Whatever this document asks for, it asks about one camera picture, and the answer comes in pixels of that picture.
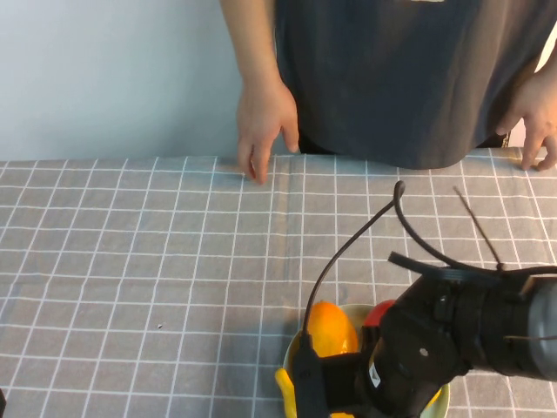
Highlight black trousers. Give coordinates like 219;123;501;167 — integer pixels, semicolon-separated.
299;131;511;155

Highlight person's right forearm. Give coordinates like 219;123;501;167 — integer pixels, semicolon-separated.
218;0;287;91

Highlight flat black strap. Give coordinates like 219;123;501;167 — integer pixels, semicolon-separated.
387;251;439;274

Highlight grey white checked tablecloth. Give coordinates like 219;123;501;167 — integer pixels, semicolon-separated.
0;146;557;418

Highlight thin black zip tie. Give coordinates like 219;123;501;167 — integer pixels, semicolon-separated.
453;185;505;270

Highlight yellow plastic banana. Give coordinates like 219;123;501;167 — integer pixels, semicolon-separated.
273;367;441;418

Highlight person's left forearm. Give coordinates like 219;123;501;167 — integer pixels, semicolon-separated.
531;57;557;86

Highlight pale green round plate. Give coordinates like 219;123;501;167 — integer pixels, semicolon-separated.
282;303;452;418

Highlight red plastic apple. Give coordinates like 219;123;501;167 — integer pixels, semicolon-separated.
363;300;397;328

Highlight person's left hand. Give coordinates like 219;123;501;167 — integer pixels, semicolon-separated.
495;76;557;172

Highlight dark grey shirt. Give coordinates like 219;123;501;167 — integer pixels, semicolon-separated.
272;0;557;171

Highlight person's right hand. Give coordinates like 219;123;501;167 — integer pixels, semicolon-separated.
236;80;301;185

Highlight black camera cable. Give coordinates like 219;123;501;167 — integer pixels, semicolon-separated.
302;179;458;339

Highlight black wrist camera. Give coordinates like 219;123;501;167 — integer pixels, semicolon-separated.
292;334;332;418

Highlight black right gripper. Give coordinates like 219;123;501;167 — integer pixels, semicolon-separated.
319;325;393;418

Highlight orange yellow plastic mango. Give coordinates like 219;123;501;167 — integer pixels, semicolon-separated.
304;300;359;356

